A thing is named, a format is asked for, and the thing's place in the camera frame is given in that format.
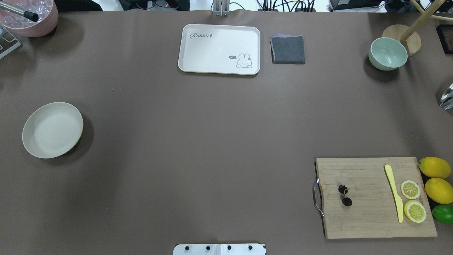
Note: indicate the cream round plate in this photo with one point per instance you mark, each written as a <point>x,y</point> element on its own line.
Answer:
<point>52,130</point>

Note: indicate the cream rabbit tray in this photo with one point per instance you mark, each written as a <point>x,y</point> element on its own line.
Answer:
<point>220,49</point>

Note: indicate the dark red cherry pair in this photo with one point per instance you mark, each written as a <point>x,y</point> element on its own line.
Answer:
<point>346,201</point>

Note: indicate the black framed wooden tray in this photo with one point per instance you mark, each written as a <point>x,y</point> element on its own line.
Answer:
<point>445,34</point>

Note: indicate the grey folded cloth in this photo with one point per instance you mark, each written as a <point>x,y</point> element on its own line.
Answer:
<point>288,49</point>

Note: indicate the bamboo cutting board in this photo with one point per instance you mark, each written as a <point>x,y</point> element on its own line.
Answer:
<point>372,213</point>

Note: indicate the mint green bowl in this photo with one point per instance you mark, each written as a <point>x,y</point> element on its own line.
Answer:
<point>387,54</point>

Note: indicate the yellow plastic knife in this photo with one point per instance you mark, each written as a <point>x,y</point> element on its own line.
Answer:
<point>397,199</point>

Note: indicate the upper lemon slice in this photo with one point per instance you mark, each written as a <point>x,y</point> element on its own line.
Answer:
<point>410,190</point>

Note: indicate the lemon slice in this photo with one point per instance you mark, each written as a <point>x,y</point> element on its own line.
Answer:
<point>410,190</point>
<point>415,211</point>

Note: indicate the lower lemon slice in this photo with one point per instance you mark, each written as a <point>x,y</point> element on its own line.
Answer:
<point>415,211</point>

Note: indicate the far whole lemon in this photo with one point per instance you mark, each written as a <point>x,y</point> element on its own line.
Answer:
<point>434,167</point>

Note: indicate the whole lemon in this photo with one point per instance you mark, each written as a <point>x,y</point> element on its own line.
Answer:
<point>439,190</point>
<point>434,167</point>

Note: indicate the pink bowl with ice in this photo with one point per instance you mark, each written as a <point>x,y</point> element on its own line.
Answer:
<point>48,18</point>

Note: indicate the steel ice scoop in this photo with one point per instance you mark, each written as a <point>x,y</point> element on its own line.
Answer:
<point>446,100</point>

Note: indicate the near whole lemon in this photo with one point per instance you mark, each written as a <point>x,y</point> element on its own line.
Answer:
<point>439,190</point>

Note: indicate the green lime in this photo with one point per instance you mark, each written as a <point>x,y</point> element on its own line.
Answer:
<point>443,213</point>

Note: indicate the wooden cup rack stand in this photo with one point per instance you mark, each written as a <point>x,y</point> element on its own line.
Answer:
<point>407,35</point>

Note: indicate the aluminium frame post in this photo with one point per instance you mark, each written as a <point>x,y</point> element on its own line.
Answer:
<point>221,8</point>

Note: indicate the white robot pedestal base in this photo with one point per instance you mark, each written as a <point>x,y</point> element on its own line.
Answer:
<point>220,249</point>

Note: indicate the black handled muddler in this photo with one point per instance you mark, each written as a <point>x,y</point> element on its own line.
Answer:
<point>34,17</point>

